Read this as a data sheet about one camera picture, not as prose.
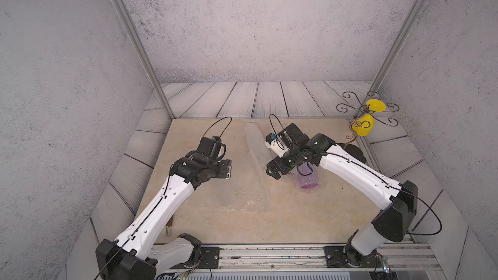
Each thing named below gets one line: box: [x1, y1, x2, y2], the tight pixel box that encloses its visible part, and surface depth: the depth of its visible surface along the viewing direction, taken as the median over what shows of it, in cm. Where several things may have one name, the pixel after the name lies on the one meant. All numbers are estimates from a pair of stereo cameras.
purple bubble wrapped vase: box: [292, 162, 323, 194], surface depth 85 cm
